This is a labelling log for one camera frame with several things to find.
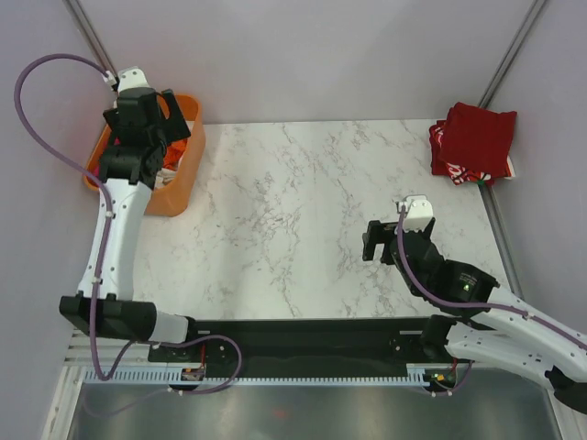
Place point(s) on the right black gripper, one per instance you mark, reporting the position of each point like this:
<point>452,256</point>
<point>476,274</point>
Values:
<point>377,233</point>

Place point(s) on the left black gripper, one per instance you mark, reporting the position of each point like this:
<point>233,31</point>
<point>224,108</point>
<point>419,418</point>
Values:
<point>173,127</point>

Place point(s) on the orange t shirt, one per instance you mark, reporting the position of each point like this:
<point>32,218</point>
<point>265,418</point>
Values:
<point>174,154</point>

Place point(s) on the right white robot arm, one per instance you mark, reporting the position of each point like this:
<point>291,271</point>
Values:
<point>481,320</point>

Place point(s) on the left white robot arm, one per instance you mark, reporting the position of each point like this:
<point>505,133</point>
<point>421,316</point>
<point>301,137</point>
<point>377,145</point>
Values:
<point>104,305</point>

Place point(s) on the white cloth in bin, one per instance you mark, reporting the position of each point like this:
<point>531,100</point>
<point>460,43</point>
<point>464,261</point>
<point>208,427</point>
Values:
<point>164,177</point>

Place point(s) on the orange plastic bin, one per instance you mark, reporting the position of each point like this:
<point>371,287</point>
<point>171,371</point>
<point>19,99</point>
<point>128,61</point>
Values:
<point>181,160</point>

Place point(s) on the red printed folded shirt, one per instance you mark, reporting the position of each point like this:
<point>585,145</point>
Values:
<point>456,173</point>

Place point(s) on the dark red folded shirt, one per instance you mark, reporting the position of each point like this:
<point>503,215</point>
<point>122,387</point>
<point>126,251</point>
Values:
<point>477,139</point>

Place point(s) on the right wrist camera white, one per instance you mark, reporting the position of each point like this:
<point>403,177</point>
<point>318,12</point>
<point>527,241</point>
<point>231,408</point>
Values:
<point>418,212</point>

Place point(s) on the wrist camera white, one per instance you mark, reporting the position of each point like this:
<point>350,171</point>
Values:
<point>126,79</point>
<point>418,212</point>

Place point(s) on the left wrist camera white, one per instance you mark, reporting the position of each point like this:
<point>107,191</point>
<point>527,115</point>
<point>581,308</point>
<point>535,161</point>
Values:
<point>126,79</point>

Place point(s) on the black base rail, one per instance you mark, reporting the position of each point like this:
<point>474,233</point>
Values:
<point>316,347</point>

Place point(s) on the white slotted cable duct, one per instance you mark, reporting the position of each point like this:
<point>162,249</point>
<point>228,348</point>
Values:
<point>176,376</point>

